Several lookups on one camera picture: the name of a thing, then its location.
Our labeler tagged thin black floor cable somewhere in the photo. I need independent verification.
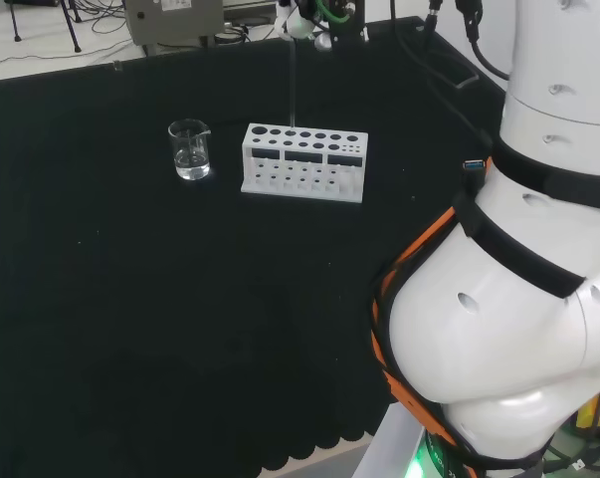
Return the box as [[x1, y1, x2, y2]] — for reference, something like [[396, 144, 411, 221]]
[[0, 0, 131, 69]]

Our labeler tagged white test tube rack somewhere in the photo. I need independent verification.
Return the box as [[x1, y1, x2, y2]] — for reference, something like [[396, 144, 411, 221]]
[[240, 122, 369, 205]]

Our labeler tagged thick black cable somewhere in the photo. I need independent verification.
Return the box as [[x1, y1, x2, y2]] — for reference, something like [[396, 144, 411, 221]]
[[388, 0, 512, 145]]

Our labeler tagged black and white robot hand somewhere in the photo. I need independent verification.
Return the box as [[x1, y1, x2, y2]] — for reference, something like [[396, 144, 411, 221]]
[[274, 0, 368, 53]]

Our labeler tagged clear glass beaker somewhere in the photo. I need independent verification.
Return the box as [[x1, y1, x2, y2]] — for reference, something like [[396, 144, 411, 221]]
[[167, 118, 213, 181]]

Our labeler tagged grey equipment box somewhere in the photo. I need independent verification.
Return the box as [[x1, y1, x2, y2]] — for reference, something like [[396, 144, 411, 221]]
[[123, 0, 227, 47]]

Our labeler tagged black tripod leg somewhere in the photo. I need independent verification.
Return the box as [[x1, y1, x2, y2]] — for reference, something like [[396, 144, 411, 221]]
[[4, 0, 23, 44], [62, 0, 83, 54]]

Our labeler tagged black bench cloth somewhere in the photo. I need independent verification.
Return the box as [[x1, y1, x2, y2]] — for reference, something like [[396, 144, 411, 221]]
[[0, 15, 509, 478]]

